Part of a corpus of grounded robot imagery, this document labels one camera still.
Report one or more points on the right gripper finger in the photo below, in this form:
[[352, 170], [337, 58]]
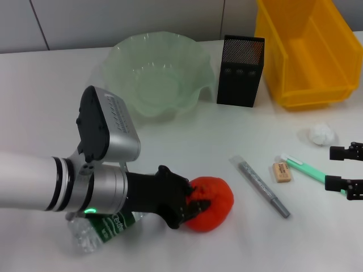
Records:
[[346, 153], [351, 188]]

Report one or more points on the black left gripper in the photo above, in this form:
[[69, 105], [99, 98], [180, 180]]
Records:
[[158, 192]]

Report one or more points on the green glass fruit bowl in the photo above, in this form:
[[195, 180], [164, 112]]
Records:
[[158, 73]]

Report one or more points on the red tomato-shaped object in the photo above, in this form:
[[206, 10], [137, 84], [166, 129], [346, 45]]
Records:
[[219, 207]]

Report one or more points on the mint green retractable pen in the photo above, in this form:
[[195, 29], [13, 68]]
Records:
[[307, 173]]

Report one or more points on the black mesh pen holder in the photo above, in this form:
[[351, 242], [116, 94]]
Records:
[[238, 85]]

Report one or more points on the grey glitter pen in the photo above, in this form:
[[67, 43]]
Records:
[[259, 185]]

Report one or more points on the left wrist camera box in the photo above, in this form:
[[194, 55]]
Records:
[[113, 127]]

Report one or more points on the white paper ball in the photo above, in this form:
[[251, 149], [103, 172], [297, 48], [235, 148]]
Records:
[[321, 133]]

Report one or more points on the yellow plastic storage bin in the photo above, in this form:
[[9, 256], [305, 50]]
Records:
[[312, 56]]

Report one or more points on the clear water bottle green label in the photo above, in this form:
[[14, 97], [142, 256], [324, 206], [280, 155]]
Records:
[[93, 235]]

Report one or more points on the tan rectangular eraser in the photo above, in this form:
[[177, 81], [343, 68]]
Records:
[[282, 173]]

